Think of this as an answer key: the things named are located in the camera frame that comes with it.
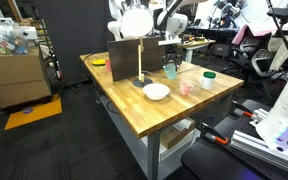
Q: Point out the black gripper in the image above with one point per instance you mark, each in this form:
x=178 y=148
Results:
x=172 y=56

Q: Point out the blue translucent plastic cup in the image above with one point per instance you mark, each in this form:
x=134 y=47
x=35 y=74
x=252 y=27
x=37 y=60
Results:
x=170 y=71

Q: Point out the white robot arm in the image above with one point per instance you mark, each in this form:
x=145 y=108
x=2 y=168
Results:
x=175 y=23

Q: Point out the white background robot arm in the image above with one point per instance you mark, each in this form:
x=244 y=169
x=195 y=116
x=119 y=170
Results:
x=114 y=28

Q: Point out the white bowl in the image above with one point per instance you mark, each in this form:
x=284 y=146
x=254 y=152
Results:
x=156 y=91

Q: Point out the pink translucent cup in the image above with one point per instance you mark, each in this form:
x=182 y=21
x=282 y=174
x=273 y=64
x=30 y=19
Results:
x=108 y=65

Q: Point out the pink plastic mug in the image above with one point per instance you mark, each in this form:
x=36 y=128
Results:
x=184 y=89

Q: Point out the wooden table white legs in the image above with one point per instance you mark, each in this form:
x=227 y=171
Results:
x=199 y=43

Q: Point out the white mug green inside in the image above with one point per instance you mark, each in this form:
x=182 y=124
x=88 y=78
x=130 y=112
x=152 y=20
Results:
x=207 y=81

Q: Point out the dark wooden board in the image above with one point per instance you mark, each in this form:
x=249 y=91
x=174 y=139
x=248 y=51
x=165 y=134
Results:
x=124 y=60

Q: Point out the brown cardboard box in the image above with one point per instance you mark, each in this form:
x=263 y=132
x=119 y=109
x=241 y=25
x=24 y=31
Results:
x=177 y=135

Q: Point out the yellow disc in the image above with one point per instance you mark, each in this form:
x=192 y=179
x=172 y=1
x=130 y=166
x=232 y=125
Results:
x=98 y=62

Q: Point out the grey background robot equipment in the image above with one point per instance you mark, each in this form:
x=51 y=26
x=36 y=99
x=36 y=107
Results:
x=229 y=11

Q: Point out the white storage box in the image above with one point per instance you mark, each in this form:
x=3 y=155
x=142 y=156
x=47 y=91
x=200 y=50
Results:
x=180 y=150

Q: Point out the black office chair pink cover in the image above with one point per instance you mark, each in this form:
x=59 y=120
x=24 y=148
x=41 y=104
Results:
x=250 y=35

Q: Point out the white backdrop sheet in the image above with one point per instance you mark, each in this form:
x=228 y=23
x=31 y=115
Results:
x=255 y=16

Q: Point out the dark partition panel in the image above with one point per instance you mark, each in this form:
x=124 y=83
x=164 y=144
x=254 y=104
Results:
x=74 y=33

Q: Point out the black perforated mounting cart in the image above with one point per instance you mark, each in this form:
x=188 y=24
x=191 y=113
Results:
x=210 y=163

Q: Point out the white cloth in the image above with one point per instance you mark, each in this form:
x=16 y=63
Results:
x=282 y=50

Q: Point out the cluttered shelf rack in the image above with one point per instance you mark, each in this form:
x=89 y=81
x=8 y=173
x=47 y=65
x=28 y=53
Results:
x=47 y=50

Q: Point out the orange floor mat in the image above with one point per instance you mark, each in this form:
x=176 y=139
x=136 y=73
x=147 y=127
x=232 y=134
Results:
x=34 y=113

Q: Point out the purple tape roll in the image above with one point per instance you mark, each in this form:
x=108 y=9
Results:
x=27 y=110

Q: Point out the large cardboard box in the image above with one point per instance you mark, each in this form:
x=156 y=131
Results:
x=14 y=76

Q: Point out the wooden plank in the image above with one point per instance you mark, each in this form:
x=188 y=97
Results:
x=14 y=10

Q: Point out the clear bag of items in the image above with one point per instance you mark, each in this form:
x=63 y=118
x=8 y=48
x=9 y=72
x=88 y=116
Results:
x=4 y=38

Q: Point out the grey metal table frame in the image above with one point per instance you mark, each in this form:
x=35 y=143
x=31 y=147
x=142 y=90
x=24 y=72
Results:
x=153 y=156

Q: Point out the grey frame office chair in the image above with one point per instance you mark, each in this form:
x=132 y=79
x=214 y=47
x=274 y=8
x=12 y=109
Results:
x=267 y=61

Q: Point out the aluminium extrusion rail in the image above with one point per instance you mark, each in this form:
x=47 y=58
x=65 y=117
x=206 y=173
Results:
x=260 y=150
x=259 y=115

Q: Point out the black camera stand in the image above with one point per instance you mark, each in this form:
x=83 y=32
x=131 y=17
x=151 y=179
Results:
x=280 y=12

